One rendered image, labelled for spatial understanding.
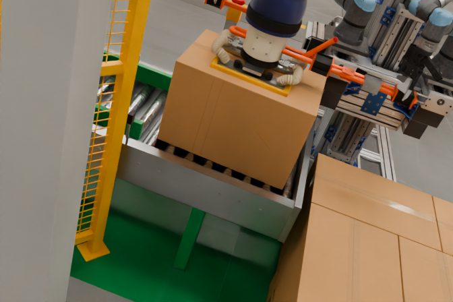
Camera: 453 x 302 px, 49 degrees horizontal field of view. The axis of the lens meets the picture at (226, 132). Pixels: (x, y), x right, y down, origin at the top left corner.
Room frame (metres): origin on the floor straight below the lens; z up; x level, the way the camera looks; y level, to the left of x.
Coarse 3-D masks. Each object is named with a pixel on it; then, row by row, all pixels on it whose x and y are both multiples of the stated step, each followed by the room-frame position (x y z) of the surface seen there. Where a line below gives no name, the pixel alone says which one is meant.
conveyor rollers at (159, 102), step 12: (108, 84) 2.05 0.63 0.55; (144, 96) 2.07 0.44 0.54; (132, 108) 1.93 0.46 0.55; (156, 108) 2.00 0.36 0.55; (144, 120) 1.86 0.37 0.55; (156, 132) 1.81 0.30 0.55; (156, 144) 1.74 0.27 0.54; (192, 156) 1.72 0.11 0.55; (228, 168) 1.73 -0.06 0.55; (252, 180) 1.72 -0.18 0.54; (288, 180) 1.79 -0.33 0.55; (288, 192) 1.70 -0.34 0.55
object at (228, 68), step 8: (216, 56) 1.88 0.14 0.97; (216, 64) 1.81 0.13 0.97; (224, 64) 1.83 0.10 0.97; (232, 64) 1.85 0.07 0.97; (240, 64) 1.84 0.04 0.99; (224, 72) 1.80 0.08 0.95; (232, 72) 1.80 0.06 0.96; (240, 72) 1.81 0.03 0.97; (248, 72) 1.83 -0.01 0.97; (248, 80) 1.79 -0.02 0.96; (256, 80) 1.79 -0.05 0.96; (264, 80) 1.81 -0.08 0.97; (272, 80) 1.83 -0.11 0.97; (264, 88) 1.78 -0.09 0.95; (272, 88) 1.78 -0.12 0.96; (280, 88) 1.79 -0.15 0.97; (288, 88) 1.82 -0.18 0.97
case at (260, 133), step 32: (192, 64) 1.78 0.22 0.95; (192, 96) 1.75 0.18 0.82; (224, 96) 1.74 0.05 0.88; (256, 96) 1.73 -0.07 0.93; (288, 96) 1.78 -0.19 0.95; (320, 96) 1.88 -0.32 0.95; (160, 128) 1.76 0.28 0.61; (192, 128) 1.75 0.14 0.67; (224, 128) 1.74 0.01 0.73; (256, 128) 1.72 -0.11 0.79; (288, 128) 1.71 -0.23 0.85; (224, 160) 1.73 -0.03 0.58; (256, 160) 1.72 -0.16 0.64; (288, 160) 1.71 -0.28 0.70
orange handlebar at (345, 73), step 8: (240, 8) 2.20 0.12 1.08; (232, 32) 1.92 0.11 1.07; (240, 32) 1.92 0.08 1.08; (288, 48) 1.93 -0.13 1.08; (296, 56) 1.89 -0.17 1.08; (304, 56) 1.90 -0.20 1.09; (312, 56) 1.93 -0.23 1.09; (336, 72) 1.87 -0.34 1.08; (344, 72) 1.87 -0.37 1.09; (352, 72) 1.89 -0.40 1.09; (352, 80) 1.87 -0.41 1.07; (360, 80) 1.86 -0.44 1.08; (384, 88) 1.86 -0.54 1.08; (392, 88) 1.89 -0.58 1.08
